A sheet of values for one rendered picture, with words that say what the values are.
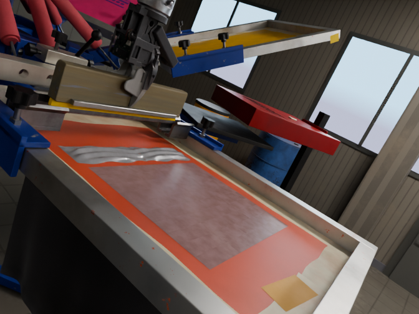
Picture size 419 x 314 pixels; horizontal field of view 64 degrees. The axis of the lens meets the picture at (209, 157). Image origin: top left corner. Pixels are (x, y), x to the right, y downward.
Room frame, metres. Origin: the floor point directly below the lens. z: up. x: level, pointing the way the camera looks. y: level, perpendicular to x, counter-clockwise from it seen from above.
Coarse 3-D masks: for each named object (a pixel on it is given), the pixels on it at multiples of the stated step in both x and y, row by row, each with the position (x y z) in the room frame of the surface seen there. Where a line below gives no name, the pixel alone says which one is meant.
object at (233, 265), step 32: (64, 128) 0.70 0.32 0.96; (96, 128) 0.79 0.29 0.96; (64, 160) 0.56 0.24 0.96; (128, 192) 0.55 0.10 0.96; (160, 192) 0.60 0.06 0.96; (160, 224) 0.49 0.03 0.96; (192, 224) 0.53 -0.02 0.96; (224, 224) 0.59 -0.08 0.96; (192, 256) 0.44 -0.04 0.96; (224, 256) 0.48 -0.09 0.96; (256, 256) 0.52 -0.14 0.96; (224, 288) 0.40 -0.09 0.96; (256, 288) 0.43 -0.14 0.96
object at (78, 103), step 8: (72, 104) 0.63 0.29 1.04; (80, 104) 0.64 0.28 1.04; (88, 104) 0.66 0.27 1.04; (96, 104) 0.67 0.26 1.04; (104, 104) 0.70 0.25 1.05; (128, 112) 0.75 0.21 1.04; (136, 112) 0.77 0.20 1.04; (144, 112) 0.80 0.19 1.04; (152, 112) 0.82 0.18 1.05; (160, 112) 0.86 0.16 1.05
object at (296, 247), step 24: (144, 144) 0.84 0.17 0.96; (168, 144) 0.94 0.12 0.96; (168, 168) 0.75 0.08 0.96; (192, 168) 0.82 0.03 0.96; (192, 192) 0.67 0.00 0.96; (216, 192) 0.73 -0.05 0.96; (240, 192) 0.81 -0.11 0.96; (240, 216) 0.66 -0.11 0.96; (264, 216) 0.72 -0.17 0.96; (264, 240) 0.60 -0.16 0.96; (288, 240) 0.64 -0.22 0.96; (312, 240) 0.70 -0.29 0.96; (288, 264) 0.55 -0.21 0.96
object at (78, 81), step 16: (64, 64) 0.61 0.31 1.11; (80, 64) 0.66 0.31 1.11; (64, 80) 0.61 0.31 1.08; (80, 80) 0.64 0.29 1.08; (96, 80) 0.67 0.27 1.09; (112, 80) 0.71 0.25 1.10; (64, 96) 0.62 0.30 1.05; (80, 96) 0.65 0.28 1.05; (96, 96) 0.68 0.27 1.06; (112, 96) 0.72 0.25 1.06; (128, 96) 0.76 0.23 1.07; (144, 96) 0.80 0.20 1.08; (160, 96) 0.85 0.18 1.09; (176, 96) 0.90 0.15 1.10; (176, 112) 0.92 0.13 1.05
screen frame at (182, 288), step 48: (0, 96) 0.66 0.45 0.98; (192, 144) 0.98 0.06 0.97; (48, 192) 0.43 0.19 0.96; (96, 192) 0.43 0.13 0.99; (96, 240) 0.37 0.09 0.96; (144, 240) 0.37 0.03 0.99; (336, 240) 0.75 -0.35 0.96; (144, 288) 0.33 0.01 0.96; (192, 288) 0.32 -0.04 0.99; (336, 288) 0.47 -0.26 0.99
